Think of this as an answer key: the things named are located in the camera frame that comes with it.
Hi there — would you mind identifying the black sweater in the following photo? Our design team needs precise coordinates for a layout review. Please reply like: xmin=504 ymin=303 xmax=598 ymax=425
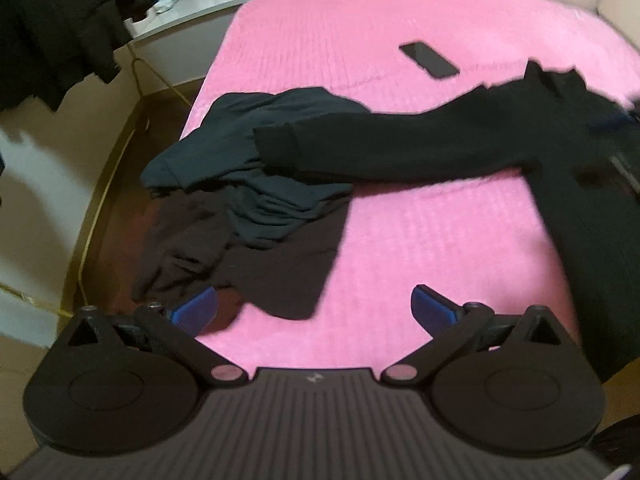
xmin=254 ymin=59 xmax=640 ymax=386

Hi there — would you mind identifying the beige bed headboard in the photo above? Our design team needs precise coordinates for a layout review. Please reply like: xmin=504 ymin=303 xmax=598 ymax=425
xmin=595 ymin=0 xmax=640 ymax=51

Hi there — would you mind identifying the pink fluffy blanket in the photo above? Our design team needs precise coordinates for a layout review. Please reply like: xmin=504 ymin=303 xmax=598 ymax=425
xmin=177 ymin=0 xmax=640 ymax=376

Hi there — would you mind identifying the dark brown garment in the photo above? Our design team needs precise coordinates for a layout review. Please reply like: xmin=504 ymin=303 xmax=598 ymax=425
xmin=131 ymin=187 xmax=353 ymax=336

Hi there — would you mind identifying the grey window sill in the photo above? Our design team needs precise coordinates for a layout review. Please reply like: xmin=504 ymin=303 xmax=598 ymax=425
xmin=122 ymin=0 xmax=418 ymax=56

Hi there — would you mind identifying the dark teal garment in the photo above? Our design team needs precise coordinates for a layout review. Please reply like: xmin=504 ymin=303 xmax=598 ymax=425
xmin=141 ymin=86 xmax=373 ymax=252

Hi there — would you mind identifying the black smartphone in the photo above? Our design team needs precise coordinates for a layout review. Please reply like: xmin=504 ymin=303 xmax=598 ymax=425
xmin=398 ymin=41 xmax=460 ymax=80

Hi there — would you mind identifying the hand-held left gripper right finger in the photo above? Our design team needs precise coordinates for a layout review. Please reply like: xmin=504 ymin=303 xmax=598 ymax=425
xmin=381 ymin=283 xmax=576 ymax=388

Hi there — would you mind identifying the gold clothes rack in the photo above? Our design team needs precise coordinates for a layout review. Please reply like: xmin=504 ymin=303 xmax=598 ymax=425
xmin=127 ymin=42 xmax=193 ymax=111

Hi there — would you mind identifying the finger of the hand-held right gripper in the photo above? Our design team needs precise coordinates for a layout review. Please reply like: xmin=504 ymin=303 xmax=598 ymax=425
xmin=590 ymin=109 xmax=640 ymax=133
xmin=610 ymin=152 xmax=640 ymax=186

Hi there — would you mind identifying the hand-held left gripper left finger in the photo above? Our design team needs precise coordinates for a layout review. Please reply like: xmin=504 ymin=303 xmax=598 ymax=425
xmin=65 ymin=286 xmax=251 ymax=388

